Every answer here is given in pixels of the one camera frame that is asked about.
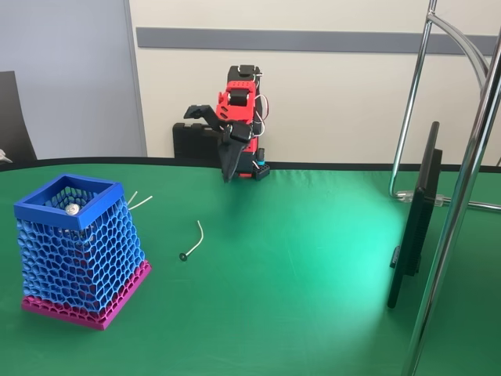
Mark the black gripper camera mount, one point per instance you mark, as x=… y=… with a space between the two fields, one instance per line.
x=203 y=113

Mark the white cable tie with disc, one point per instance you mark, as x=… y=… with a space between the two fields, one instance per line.
x=182 y=257

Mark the grey wall rail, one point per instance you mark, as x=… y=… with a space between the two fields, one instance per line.
x=313 y=41

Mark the black LED light panel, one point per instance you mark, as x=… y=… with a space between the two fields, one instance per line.
x=415 y=219

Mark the chrome tube stand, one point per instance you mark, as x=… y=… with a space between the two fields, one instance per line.
x=449 y=235

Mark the blue and magenta lattice basket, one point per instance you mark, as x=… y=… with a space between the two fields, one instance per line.
x=78 y=266

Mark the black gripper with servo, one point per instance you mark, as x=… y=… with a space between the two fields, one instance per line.
x=234 y=153

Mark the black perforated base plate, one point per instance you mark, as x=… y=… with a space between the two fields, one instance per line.
x=261 y=173

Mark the green cloth with black border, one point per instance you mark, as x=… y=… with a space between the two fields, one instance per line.
x=274 y=293

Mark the chrome chair armrest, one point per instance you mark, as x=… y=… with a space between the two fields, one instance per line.
x=4 y=156

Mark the black plastic tool case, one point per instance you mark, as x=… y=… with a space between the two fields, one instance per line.
x=188 y=143

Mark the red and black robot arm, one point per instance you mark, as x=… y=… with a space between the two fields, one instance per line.
x=238 y=102

